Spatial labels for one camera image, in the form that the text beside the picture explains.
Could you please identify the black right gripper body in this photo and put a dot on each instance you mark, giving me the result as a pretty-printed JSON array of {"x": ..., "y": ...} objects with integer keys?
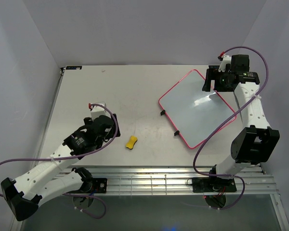
[{"x": 221, "y": 84}]

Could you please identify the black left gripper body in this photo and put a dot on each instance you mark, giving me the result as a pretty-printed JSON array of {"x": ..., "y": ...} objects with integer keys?
[{"x": 88, "y": 121}]

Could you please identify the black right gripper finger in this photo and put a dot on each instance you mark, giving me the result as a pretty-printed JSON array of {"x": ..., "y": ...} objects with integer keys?
[
  {"x": 207, "y": 85},
  {"x": 212, "y": 74}
]

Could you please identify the yellow black whiteboard eraser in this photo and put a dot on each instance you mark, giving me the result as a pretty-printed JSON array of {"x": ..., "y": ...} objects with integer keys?
[{"x": 131, "y": 142}]

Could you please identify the pink framed whiteboard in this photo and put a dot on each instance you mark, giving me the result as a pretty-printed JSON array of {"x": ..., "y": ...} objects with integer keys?
[{"x": 194, "y": 113}]

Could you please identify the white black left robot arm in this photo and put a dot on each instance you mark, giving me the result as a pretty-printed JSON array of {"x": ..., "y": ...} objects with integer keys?
[{"x": 26, "y": 193}]

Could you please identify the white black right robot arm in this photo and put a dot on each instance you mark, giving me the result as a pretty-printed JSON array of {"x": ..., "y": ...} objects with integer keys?
[{"x": 257, "y": 140}]

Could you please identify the blue left corner label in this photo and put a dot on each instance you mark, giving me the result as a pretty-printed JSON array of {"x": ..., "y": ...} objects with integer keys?
[{"x": 73, "y": 67}]

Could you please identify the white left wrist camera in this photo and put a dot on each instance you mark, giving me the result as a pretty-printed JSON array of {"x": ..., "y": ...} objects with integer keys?
[{"x": 96, "y": 111}]

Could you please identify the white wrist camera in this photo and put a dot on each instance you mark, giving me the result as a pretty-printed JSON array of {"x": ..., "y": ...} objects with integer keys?
[
  {"x": 96, "y": 111},
  {"x": 225, "y": 62}
]

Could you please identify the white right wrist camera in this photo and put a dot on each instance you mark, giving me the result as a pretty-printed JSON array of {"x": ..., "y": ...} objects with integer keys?
[{"x": 225, "y": 62}]

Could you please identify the wire whiteboard stand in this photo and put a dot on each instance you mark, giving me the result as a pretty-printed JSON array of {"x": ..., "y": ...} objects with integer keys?
[{"x": 169, "y": 122}]

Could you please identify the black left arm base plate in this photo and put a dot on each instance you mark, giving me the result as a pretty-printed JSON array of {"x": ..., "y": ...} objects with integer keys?
[{"x": 97, "y": 185}]

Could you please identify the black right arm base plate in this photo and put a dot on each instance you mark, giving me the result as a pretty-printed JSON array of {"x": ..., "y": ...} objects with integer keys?
[{"x": 202, "y": 185}]

